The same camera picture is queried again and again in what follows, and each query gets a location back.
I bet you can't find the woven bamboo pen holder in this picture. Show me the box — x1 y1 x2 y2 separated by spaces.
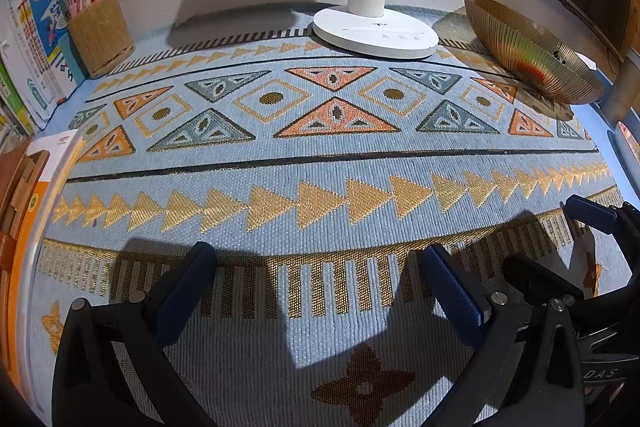
66 0 136 79

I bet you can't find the golden ribbed glass bowl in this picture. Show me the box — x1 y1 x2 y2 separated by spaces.
463 0 606 106

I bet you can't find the teal thin book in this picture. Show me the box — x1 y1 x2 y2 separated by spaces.
59 41 81 80

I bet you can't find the row of upright books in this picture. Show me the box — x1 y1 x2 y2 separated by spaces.
0 0 91 138

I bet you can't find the patterned woven table mat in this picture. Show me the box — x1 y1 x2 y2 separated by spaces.
25 24 626 427

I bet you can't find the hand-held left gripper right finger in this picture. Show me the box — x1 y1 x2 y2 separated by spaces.
422 243 586 427

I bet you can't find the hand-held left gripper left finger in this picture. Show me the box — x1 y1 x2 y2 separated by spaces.
51 241 218 427

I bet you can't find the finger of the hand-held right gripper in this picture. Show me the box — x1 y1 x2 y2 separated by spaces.
501 253 601 308
564 196 640 268

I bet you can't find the white and orange book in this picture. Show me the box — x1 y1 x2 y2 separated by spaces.
10 127 88 388

